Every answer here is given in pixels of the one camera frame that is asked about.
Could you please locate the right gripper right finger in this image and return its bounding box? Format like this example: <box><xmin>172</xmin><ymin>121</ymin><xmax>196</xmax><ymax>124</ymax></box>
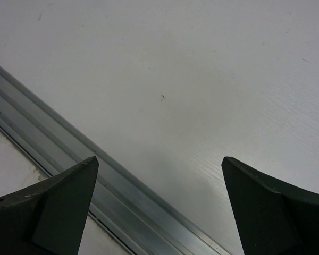
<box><xmin>222</xmin><ymin>157</ymin><xmax>319</xmax><ymax>254</ymax></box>

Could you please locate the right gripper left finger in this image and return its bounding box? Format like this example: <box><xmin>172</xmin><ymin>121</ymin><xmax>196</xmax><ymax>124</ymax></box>
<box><xmin>0</xmin><ymin>157</ymin><xmax>99</xmax><ymax>254</ymax></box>

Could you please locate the aluminium front rail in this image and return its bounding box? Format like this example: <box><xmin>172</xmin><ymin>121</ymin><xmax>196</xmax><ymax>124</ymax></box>
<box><xmin>0</xmin><ymin>67</ymin><xmax>227</xmax><ymax>254</ymax></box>

